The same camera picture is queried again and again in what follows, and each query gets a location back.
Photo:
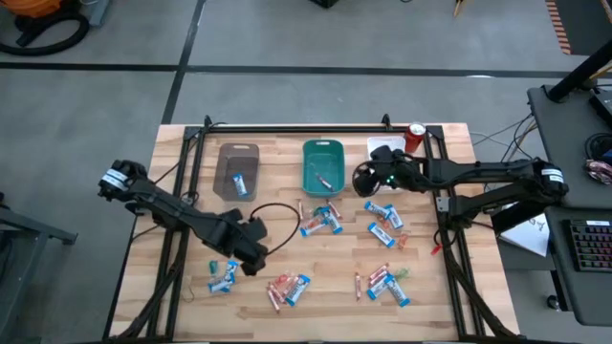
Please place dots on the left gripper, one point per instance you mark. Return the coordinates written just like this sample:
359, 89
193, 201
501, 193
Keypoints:
239, 239

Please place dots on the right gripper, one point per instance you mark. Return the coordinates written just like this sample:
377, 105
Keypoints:
404, 174

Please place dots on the red round candy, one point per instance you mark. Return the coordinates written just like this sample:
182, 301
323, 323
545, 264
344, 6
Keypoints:
282, 278

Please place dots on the green candy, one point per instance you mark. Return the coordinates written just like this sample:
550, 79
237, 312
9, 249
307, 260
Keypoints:
402, 273
213, 267

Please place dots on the red twist candy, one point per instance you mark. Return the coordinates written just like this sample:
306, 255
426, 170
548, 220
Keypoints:
403, 241
385, 222

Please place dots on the orange candy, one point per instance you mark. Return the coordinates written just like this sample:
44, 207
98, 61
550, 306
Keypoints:
316, 222

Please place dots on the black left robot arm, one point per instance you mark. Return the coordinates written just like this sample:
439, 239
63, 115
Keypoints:
167, 205

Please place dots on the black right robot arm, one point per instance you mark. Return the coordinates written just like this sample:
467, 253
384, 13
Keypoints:
478, 169

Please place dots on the teal wrapped candy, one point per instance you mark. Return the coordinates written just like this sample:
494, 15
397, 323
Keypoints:
319, 210

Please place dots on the white plastic bin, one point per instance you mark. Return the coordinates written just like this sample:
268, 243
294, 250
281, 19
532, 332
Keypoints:
399, 142

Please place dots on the red soda can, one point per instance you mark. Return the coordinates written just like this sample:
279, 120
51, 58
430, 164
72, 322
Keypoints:
414, 141

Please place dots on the red zip tie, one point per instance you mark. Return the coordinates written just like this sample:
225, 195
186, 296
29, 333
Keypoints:
436, 249

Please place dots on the green plastic bin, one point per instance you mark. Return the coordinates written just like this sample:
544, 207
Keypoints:
308, 153

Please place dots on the grey translucent plastic bin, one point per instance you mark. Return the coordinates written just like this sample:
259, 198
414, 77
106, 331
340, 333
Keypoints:
225, 157

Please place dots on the white paper sheet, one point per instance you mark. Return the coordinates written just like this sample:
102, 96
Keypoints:
531, 236

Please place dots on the dark grey desk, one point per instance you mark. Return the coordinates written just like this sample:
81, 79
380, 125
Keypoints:
574, 143

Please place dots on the pink patterned pouch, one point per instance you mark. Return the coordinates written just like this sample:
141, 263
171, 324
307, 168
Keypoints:
600, 172

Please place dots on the black caster wheel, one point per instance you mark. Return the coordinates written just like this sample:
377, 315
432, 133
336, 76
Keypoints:
553, 303

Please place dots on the backlit computer keyboard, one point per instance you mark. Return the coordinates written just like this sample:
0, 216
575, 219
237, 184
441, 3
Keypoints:
593, 246

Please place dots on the black slanted pole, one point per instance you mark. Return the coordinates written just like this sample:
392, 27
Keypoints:
581, 71

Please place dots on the black desk device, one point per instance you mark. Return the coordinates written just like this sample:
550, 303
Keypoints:
603, 107

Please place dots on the grey metal cart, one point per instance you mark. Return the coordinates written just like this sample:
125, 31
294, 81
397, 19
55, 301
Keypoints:
38, 228

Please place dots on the dark mat with striped edge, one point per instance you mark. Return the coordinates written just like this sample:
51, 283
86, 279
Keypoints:
588, 28

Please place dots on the orange shop vacuum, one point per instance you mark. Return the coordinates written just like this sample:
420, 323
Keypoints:
33, 7

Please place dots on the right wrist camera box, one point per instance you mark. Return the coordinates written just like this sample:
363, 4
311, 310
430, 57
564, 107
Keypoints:
381, 154

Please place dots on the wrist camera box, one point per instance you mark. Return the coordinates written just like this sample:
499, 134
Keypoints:
234, 218
381, 154

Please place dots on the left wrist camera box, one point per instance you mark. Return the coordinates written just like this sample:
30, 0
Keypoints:
234, 218

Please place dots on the grey metal post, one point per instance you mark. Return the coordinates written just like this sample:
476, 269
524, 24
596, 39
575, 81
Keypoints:
99, 12

